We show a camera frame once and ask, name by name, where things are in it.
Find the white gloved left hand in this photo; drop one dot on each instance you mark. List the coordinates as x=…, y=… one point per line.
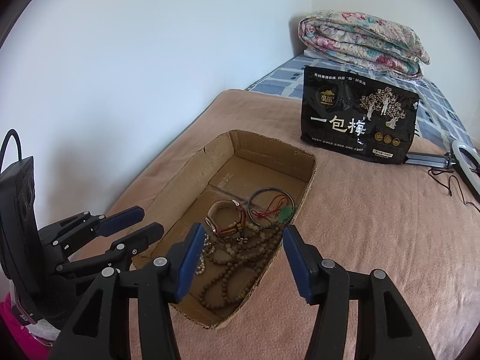
x=43, y=332

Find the open cardboard box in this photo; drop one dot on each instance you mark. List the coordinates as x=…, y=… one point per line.
x=244, y=188

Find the black snack bag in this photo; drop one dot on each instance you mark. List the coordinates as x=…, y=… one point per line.
x=357, y=116

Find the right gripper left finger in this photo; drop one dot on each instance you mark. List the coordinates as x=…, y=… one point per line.
x=98, y=327

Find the white ring light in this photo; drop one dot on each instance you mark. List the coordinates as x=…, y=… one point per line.
x=461, y=158

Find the folded floral quilt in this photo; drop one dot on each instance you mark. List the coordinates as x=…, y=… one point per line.
x=364, y=40

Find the red strap wristwatch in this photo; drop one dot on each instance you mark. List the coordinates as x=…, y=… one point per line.
x=226, y=218

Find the pink brown blanket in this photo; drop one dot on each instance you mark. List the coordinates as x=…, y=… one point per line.
x=362, y=215

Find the blue bangle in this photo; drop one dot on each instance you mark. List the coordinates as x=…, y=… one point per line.
x=280, y=209

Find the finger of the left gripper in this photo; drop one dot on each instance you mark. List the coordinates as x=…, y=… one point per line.
x=121, y=253
x=120, y=221

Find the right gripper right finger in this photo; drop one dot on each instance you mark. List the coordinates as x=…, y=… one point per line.
x=386, y=326

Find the pink sleeve forearm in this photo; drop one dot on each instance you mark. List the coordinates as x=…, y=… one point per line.
x=16, y=340

